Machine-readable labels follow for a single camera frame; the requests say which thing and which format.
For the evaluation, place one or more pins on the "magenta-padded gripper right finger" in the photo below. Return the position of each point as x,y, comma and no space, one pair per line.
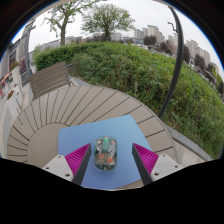
166,165

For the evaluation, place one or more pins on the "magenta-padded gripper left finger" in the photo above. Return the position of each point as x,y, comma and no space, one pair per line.
57,165

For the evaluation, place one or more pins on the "blue mouse pad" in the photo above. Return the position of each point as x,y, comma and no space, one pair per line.
83,140

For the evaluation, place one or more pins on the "white planter box with flowers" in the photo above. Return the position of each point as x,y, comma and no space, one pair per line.
13,103

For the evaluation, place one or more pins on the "grey slatted outdoor chair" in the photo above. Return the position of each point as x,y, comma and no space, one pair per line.
48,80

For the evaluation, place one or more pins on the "green trimmed hedge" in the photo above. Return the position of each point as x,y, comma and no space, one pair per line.
133,70

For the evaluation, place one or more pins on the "dark curved parasol pole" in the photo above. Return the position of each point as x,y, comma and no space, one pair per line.
178,60

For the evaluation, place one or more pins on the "shopfront with red signs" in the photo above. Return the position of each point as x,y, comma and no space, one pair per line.
8,63

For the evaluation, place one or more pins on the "tall grey sign pylon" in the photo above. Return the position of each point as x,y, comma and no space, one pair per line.
22,46

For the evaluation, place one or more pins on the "thin sparse-leaved tree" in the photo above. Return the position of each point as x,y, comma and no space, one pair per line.
62,33

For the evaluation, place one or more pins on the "distant apartment buildings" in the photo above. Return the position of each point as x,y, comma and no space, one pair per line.
153,31

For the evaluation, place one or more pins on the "round leafy green tree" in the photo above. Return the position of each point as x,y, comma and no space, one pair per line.
106,18

